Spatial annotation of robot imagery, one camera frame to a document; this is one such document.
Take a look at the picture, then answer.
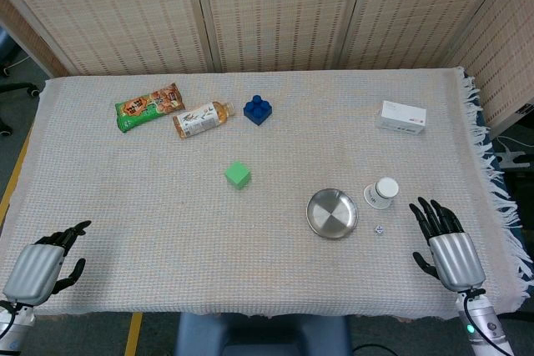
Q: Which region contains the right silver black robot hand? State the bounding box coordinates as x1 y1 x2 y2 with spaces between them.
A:
408 196 487 293

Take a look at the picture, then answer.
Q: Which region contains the round stainless steel plate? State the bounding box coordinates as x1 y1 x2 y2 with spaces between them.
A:
305 188 360 241

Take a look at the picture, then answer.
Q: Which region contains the beige woven fringed tablecloth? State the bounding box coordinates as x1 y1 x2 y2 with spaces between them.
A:
0 66 534 318

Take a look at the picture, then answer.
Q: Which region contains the blue studded building block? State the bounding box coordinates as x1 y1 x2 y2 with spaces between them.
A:
243 94 274 127

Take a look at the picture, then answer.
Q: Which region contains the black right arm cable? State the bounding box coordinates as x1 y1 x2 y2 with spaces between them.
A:
461 288 516 356

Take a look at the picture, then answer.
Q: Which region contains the wide woven folding screen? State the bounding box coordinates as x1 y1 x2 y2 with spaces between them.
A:
0 0 514 78

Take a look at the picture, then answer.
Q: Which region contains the light woven side screen panel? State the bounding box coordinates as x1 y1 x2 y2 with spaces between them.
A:
444 0 534 139

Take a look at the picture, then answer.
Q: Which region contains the white carton box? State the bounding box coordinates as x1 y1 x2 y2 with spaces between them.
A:
374 99 428 137

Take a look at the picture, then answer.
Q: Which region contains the plastic tea bottle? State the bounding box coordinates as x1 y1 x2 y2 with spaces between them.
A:
172 100 236 140

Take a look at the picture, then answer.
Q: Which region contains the green cube block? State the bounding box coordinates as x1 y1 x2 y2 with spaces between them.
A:
224 160 252 190

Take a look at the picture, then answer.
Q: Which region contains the green orange snack bag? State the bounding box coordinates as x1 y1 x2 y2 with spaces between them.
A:
114 83 185 133

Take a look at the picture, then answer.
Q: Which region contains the white plastic cup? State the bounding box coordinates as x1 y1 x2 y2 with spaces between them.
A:
362 177 400 210

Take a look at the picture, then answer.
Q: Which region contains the black chair star base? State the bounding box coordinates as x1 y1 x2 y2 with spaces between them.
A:
0 80 41 137

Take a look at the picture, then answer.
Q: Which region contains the brown woven side screen panel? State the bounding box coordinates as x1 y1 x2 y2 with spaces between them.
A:
0 0 70 78

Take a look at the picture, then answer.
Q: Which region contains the blue padded seat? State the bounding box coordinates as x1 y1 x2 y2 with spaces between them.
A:
0 26 20 68

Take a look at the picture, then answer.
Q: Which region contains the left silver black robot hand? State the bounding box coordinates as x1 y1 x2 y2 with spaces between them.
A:
2 219 93 306

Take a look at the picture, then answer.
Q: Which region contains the white floor stand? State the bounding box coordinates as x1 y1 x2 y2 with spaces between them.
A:
496 149 530 170

